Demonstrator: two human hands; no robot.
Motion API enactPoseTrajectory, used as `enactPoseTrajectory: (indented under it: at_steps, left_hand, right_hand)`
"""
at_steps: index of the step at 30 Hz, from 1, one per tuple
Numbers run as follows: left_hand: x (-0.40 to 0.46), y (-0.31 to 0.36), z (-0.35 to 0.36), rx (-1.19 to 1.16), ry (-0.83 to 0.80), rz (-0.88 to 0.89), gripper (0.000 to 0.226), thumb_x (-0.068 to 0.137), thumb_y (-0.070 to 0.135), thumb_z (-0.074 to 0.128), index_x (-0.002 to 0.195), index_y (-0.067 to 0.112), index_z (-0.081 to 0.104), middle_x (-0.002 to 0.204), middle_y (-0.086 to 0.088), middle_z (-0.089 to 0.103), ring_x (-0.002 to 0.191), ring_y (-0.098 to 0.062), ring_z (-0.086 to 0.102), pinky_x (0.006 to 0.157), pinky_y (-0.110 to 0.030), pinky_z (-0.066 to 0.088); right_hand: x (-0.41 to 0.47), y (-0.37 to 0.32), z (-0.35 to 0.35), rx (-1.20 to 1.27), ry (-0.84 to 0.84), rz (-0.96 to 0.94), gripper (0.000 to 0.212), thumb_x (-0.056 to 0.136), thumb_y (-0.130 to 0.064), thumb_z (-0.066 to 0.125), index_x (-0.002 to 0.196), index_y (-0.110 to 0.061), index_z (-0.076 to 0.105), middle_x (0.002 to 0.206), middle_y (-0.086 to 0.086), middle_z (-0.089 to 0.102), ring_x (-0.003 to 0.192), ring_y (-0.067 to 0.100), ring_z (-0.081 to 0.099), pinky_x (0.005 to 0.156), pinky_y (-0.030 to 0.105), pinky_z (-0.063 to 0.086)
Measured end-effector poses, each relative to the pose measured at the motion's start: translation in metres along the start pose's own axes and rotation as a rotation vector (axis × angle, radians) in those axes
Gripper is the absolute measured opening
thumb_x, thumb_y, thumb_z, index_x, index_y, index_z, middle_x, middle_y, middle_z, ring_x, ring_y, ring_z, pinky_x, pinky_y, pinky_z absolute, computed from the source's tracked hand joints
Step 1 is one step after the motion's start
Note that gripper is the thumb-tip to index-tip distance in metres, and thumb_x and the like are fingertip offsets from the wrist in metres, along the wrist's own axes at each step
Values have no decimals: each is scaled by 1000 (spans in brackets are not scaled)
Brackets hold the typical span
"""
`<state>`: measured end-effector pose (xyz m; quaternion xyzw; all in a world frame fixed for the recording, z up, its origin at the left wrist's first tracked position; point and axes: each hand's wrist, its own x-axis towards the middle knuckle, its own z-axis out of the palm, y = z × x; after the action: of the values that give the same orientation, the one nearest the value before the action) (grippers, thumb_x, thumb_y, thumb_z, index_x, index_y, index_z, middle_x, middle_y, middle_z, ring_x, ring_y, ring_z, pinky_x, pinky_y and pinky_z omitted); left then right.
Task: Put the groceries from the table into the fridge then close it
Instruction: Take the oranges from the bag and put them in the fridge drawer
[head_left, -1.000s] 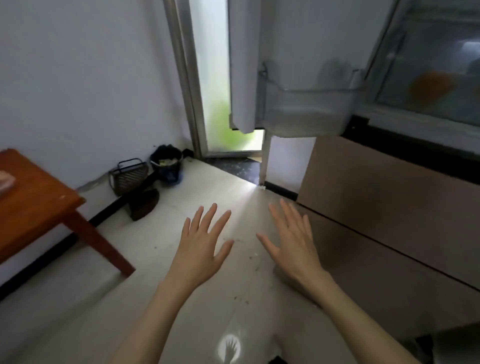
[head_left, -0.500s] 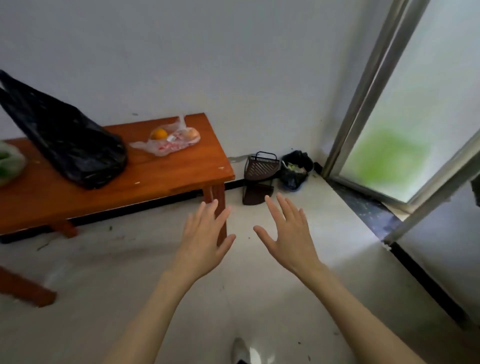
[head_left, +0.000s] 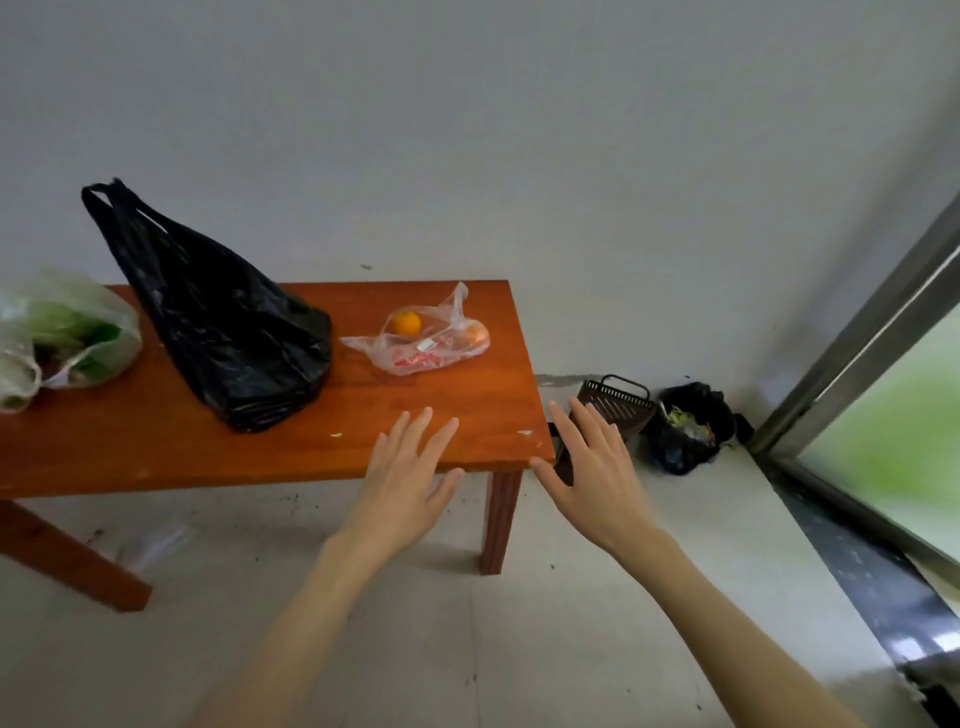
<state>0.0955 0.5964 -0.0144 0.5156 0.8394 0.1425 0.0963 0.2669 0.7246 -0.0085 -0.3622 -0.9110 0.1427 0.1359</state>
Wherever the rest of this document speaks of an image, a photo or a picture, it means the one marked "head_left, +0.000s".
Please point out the brown wooden table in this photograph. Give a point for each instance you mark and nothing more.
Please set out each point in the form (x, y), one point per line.
(225, 450)

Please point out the frosted glass door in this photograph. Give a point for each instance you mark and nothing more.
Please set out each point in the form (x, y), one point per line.
(900, 450)

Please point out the green cabbage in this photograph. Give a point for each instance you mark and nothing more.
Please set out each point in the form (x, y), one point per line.
(49, 322)

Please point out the black trash bag bin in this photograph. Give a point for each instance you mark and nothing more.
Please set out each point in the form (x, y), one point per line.
(675, 450)

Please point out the person's left forearm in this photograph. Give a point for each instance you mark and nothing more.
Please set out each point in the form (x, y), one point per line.
(300, 645)

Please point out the clear vegetable bag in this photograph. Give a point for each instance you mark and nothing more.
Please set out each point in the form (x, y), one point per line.
(45, 289)

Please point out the person's left hand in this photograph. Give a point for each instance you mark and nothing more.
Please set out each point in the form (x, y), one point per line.
(397, 487)

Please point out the small clear plastic bag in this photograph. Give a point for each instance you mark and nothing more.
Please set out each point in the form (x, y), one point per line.
(15, 375)

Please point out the person's right forearm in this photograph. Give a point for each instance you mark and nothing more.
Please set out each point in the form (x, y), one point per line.
(735, 645)

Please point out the person's right hand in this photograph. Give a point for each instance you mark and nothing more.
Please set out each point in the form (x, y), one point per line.
(607, 495)

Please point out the large black plastic bag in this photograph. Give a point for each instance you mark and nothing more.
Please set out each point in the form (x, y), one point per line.
(225, 337)

